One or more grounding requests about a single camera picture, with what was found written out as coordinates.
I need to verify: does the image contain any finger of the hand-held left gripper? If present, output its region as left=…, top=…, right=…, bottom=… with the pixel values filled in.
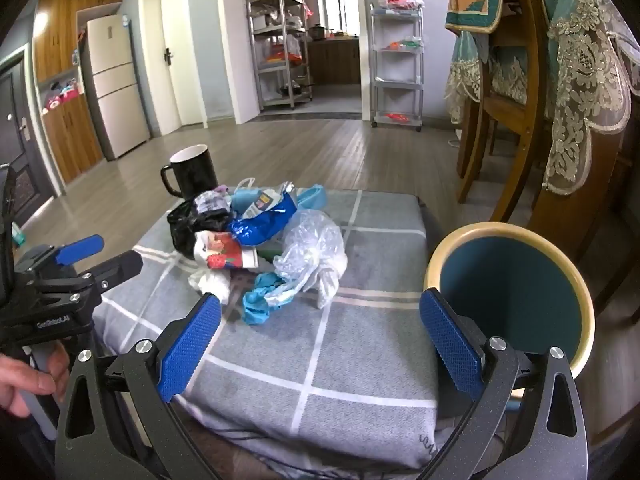
left=17, top=234, right=104, bottom=275
left=75, top=250, right=144, bottom=293

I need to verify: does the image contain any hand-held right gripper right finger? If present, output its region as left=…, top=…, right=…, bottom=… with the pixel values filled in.
left=419, top=289, right=590, bottom=480

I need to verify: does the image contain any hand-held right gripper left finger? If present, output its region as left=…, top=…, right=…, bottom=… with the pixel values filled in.
left=54, top=292, right=236, bottom=480

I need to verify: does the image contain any white tissue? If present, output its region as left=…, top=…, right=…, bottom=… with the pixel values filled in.
left=189, top=267, right=233, bottom=306

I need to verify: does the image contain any black plastic bag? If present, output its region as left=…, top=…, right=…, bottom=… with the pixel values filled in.
left=166, top=191, right=236, bottom=261

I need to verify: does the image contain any light blue plastic bag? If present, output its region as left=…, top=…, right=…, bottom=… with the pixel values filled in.
left=242, top=272, right=301, bottom=326

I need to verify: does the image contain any teal bin with cream rim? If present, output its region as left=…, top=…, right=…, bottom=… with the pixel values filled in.
left=424, top=222, right=596, bottom=381

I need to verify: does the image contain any red white snack wrapper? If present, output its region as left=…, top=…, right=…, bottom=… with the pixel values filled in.
left=192, top=230, right=261, bottom=273

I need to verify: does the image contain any grey white wrapper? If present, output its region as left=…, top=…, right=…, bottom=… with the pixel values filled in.
left=194, top=191, right=232, bottom=217

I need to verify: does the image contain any light blue face mask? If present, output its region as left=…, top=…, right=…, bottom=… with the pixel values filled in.
left=230, top=177, right=262, bottom=216

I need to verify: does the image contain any blue snack packet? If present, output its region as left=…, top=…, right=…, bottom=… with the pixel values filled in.
left=229, top=185, right=301, bottom=247

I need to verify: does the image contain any clear plastic bag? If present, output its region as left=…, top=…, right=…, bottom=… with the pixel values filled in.
left=272, top=209, right=349, bottom=309

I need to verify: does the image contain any person's left hand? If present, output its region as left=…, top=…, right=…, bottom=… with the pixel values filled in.
left=0, top=347, right=71, bottom=417

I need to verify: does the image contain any grey striped tablecloth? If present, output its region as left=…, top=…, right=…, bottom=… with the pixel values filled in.
left=92, top=187, right=441, bottom=471

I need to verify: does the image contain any black mug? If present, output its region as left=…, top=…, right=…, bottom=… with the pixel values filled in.
left=160, top=144, right=221, bottom=202

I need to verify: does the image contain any dark entrance door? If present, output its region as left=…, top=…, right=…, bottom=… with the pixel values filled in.
left=0, top=45, right=56, bottom=221

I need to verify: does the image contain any white refrigerator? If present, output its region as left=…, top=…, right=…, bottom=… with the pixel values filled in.
left=80, top=14, right=152, bottom=161

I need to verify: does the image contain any white room door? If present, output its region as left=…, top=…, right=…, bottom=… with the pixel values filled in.
left=159, top=0, right=206, bottom=133

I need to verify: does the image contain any grey metal shelf rack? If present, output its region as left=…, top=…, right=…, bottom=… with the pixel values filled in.
left=369, top=2, right=425, bottom=133

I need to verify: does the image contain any wooden chair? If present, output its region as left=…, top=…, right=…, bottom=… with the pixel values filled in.
left=456, top=0, right=551, bottom=223

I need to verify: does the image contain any kitchen counter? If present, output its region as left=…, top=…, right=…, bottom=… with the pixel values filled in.
left=306, top=35, right=362, bottom=86

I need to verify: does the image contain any wooden sofa with cushions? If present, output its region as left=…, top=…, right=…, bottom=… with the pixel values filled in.
left=445, top=0, right=640, bottom=196

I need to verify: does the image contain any kitchen window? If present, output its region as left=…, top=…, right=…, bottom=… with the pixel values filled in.
left=320, top=0, right=353, bottom=33

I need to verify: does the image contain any wooden wall cabinet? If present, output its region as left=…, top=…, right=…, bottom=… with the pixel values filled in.
left=32, top=0, right=126, bottom=186

